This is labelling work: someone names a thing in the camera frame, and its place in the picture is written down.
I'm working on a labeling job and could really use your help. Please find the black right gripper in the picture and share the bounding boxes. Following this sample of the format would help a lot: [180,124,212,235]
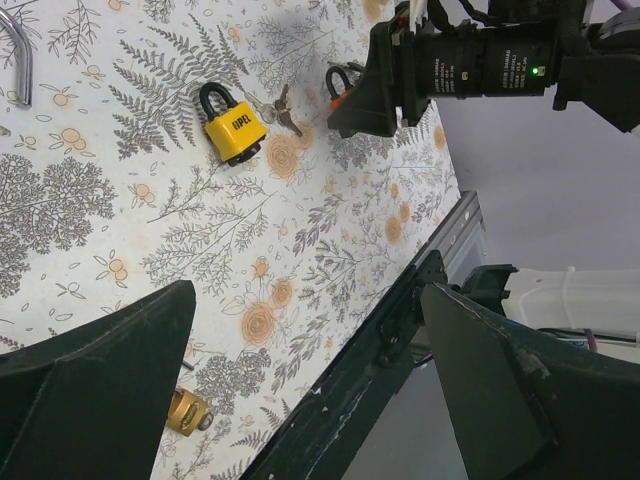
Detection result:
[327,1,585,138]

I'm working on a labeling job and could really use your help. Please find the small brass padlock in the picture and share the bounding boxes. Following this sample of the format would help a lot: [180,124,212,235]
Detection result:
[166,385,214,437]

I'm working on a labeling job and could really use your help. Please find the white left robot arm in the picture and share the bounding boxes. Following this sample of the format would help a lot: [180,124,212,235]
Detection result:
[1,265,639,479]

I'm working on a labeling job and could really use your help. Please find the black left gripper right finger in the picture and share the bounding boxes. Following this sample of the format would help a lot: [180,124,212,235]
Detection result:
[421,283,639,479]

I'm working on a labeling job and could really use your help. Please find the yellow padlock keys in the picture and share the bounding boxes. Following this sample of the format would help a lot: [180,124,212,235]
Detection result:
[244,84,303,137]

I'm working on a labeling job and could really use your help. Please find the orange padlock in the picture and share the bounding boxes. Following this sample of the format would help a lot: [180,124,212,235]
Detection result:
[325,62,362,111]

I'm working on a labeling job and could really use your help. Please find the aluminium frame rail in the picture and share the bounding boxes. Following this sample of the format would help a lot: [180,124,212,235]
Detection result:
[427,191,489,285]

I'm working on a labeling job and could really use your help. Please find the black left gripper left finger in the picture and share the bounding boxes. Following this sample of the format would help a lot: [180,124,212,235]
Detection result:
[1,280,196,479]

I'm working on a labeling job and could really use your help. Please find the large brass padlock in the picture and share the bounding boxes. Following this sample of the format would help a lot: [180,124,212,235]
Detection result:
[1,9,34,109]

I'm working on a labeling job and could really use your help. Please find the yellow padlock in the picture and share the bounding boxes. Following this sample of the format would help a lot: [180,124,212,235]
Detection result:
[199,82,267,166]

